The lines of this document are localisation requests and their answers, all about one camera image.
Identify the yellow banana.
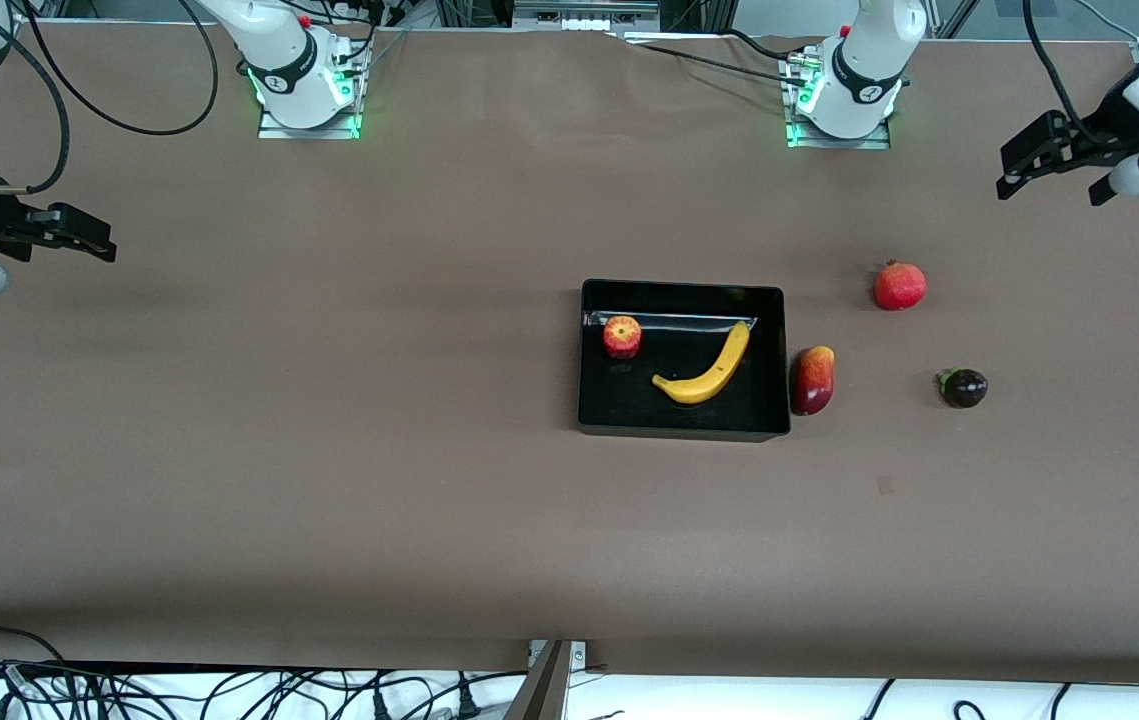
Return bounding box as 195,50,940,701
652,320,751,405

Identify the red yellow apple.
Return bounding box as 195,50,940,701
602,315,643,359

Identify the black plastic rectangular box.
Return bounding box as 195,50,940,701
577,278,792,443

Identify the red pomegranate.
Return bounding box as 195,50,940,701
874,260,928,311

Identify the dark purple mangosteen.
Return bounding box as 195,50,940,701
937,368,989,409

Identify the brown table cover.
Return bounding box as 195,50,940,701
0,20,1139,686

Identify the red mango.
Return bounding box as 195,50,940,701
789,346,836,416

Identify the white power strip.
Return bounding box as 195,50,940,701
514,0,660,32

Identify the dark slanted beam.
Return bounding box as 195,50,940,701
503,642,570,720

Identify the long looping black cable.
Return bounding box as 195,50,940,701
14,0,220,137

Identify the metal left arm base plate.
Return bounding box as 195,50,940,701
784,50,892,151

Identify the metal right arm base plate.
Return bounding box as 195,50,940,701
257,40,363,140

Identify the black cable across table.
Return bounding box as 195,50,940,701
629,38,812,87

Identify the metal table edge bracket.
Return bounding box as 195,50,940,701
527,640,589,673

